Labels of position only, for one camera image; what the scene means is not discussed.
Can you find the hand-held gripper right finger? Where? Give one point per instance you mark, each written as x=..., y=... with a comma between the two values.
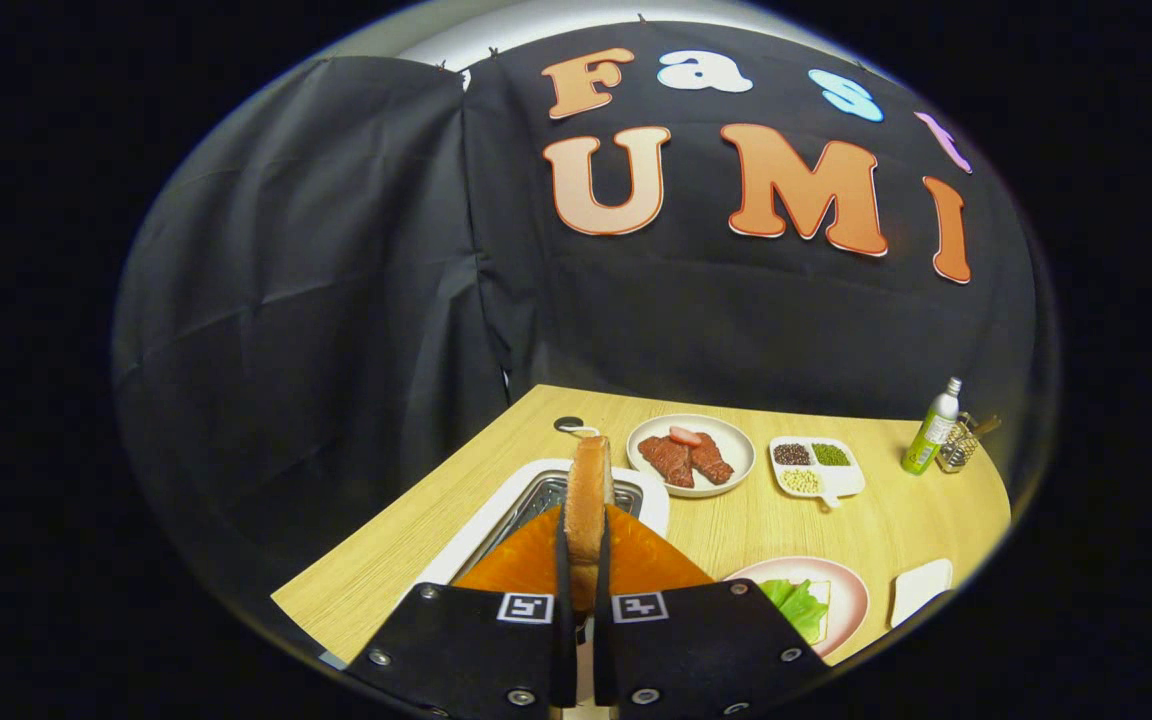
x=603, y=640

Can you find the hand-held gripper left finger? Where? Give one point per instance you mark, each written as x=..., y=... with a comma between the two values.
x=565, y=640

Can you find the toast bread slice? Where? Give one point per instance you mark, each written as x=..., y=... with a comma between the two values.
x=588, y=500

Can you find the green lettuce leaf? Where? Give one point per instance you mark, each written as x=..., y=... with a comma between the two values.
x=796, y=605

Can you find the white toaster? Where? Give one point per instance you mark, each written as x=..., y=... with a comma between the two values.
x=496, y=520

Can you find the brown meat piece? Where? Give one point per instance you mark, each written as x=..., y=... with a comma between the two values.
x=666, y=460
x=711, y=460

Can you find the red sausage slice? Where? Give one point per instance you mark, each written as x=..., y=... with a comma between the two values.
x=685, y=436

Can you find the white round plate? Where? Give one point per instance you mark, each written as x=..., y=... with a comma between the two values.
x=736, y=450

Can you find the pink round plate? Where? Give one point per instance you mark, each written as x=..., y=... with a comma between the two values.
x=846, y=595

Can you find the pile of pale beans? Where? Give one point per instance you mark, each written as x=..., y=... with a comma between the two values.
x=801, y=481

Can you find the pile of dark beans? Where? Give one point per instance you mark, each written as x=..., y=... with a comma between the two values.
x=792, y=454

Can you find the white divided dish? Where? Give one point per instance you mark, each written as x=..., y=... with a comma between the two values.
x=841, y=480

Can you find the pile of green beans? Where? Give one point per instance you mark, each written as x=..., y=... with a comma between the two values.
x=830, y=454

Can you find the white square plate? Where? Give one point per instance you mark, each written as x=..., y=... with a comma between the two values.
x=921, y=590

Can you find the green drink bottle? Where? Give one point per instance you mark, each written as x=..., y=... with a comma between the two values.
x=926, y=440

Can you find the black backdrop cloth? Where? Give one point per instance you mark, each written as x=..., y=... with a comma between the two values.
x=336, y=300

